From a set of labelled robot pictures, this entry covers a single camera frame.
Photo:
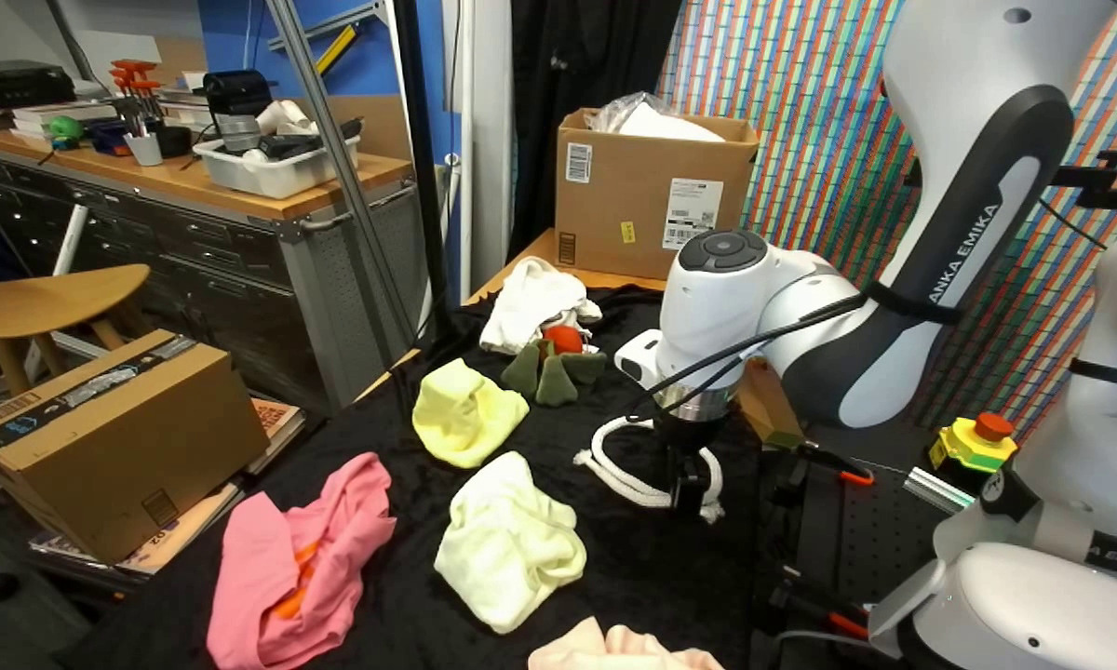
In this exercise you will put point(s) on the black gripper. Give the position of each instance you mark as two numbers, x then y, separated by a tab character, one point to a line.
691	448

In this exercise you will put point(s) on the small white cloth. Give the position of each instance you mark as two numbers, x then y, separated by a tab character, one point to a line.
571	301

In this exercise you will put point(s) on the yellow cloth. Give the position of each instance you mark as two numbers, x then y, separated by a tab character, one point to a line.
467	414

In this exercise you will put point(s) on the large white terry towel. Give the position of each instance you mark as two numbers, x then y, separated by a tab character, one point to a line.
506	311

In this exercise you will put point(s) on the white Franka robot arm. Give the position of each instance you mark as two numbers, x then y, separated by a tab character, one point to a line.
953	186

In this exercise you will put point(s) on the black table cloth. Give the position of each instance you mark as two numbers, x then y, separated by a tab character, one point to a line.
657	580

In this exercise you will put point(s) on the black clamp orange tip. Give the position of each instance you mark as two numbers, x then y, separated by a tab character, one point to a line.
838	471
833	614

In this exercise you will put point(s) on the peach cloth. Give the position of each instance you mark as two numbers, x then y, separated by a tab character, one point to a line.
621	649

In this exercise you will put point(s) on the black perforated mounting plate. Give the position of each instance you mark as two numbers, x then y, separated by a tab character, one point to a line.
859	546

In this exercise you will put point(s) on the red plush toy green leaves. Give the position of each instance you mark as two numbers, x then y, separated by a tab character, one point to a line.
555	374

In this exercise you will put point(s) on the light green cloth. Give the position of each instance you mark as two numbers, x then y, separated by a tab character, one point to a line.
506	546

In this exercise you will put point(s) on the small brown jar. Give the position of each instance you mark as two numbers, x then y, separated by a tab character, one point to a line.
569	248

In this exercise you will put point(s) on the yellow red emergency stop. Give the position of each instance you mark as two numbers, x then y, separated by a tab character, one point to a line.
972	439

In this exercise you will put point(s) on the large carton white labels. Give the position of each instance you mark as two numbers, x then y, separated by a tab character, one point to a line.
634	197

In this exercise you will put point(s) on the white plastic wrap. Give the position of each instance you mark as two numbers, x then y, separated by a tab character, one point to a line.
653	118

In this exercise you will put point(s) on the pink cloth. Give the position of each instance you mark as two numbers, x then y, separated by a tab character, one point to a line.
298	572

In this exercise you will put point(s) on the black vertical pole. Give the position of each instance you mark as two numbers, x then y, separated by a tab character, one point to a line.
413	161

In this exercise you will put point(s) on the black curtain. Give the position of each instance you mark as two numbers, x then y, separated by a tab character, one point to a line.
581	62

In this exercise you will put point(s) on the silver slanted pole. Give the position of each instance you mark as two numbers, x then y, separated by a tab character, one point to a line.
335	161

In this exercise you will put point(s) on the black horizontal bar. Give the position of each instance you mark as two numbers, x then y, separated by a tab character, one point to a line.
1102	180

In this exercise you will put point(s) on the white plastic bin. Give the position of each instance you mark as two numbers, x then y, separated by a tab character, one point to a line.
273	172

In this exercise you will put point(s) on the grey workbench wooden top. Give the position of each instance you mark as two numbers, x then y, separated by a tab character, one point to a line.
211	248

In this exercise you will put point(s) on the brown cardboard box black tape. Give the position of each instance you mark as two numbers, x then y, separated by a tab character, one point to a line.
114	448

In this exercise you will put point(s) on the black jar appliance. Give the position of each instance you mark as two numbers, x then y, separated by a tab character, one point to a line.
235	96

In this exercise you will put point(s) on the wooden stool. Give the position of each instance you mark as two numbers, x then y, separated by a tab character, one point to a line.
48	297

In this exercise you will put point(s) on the orange small item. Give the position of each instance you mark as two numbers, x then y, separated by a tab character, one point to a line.
135	74

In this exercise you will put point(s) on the green small item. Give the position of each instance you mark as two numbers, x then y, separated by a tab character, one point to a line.
63	132

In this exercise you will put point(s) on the black flat case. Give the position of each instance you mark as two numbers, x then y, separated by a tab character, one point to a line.
13	84

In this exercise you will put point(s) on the white metal rail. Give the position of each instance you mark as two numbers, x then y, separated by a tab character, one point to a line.
56	285

